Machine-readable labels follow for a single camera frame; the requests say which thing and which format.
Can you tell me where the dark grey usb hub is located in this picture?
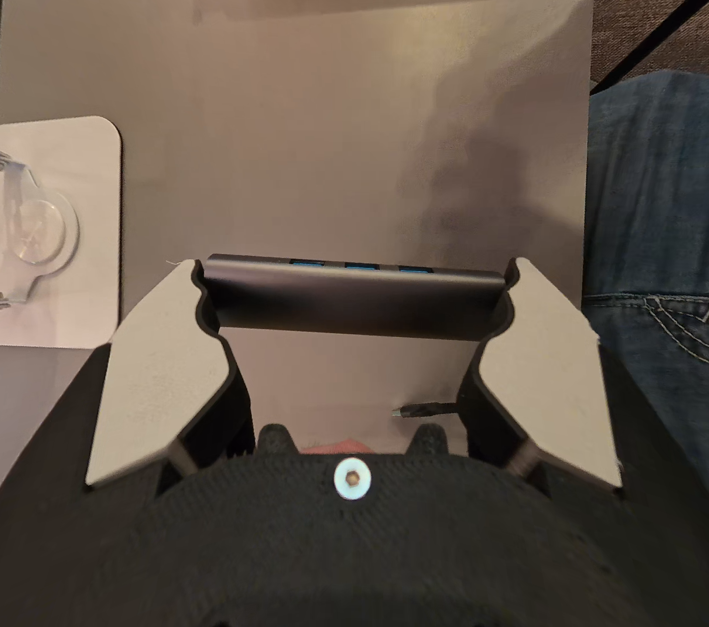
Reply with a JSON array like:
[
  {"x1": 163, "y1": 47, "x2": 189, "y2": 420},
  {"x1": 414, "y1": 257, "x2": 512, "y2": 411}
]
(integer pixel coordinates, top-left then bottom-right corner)
[{"x1": 202, "y1": 253, "x2": 509, "y2": 420}]

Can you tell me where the black floor stand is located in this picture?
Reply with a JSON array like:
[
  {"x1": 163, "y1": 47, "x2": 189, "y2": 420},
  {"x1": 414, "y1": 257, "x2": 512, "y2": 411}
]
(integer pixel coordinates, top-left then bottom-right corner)
[{"x1": 590, "y1": 0, "x2": 709, "y2": 97}]

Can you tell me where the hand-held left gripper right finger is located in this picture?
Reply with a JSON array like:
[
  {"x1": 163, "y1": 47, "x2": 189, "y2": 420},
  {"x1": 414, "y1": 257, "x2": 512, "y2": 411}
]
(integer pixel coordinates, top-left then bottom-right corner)
[{"x1": 457, "y1": 257, "x2": 624, "y2": 490}]

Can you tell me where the person's jeans leg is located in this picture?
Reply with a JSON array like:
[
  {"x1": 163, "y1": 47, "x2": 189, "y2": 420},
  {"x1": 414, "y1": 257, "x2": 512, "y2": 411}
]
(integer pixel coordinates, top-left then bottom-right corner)
[{"x1": 582, "y1": 72, "x2": 709, "y2": 473}]

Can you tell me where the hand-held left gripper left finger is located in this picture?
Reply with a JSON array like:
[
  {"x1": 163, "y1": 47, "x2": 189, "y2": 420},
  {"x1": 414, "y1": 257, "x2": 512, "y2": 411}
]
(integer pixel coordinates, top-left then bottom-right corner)
[{"x1": 84, "y1": 258, "x2": 254, "y2": 488}]

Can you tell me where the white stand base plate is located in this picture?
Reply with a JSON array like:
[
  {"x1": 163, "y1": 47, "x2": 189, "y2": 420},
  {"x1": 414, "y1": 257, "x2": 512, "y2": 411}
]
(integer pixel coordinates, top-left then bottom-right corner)
[{"x1": 0, "y1": 115, "x2": 123, "y2": 349}]

